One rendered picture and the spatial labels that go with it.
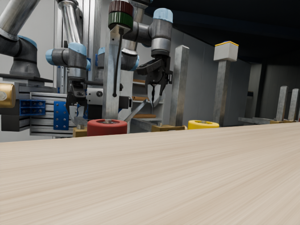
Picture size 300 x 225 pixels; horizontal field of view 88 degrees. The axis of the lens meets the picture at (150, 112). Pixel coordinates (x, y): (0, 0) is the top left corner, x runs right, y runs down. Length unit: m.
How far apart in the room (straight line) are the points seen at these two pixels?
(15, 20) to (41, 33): 2.05
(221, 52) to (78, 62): 0.62
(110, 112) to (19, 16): 0.79
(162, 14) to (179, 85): 0.27
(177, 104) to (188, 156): 0.38
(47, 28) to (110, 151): 3.06
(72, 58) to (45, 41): 2.36
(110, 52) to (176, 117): 0.30
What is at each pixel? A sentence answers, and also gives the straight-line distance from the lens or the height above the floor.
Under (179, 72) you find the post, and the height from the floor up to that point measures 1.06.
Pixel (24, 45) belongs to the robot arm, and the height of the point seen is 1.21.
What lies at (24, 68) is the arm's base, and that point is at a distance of 1.21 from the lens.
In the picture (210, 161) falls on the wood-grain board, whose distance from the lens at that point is 0.18.
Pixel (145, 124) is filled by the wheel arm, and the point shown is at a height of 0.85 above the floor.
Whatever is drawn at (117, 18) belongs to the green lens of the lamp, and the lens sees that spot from 0.41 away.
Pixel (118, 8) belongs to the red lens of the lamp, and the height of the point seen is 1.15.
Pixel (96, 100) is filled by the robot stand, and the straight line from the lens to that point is 0.91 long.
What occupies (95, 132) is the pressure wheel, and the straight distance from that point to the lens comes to 0.30.
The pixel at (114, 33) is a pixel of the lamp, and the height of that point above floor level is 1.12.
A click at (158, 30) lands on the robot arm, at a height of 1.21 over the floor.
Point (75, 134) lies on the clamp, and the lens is 0.41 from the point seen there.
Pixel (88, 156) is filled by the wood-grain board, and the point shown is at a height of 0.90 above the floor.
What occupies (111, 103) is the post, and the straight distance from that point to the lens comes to 0.43.
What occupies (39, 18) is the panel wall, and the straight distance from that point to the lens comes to 3.23.
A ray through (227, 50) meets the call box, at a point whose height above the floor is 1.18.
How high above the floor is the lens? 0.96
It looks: 5 degrees down
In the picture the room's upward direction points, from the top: 4 degrees clockwise
